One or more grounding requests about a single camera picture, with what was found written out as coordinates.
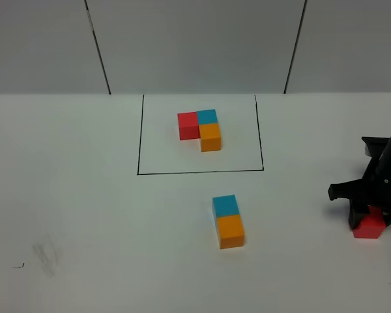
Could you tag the template red cube block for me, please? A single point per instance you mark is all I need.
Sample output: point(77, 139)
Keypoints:
point(188, 126)

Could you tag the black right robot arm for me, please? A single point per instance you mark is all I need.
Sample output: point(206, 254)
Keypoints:
point(383, 163)

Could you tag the template orange cube block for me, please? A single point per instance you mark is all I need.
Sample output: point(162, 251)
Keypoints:
point(210, 137)

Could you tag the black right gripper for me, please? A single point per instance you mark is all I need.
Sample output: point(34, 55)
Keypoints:
point(374, 189)

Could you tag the template blue cube block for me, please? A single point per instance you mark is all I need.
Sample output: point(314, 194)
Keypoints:
point(205, 117)

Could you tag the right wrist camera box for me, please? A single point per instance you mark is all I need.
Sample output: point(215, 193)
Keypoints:
point(374, 146)

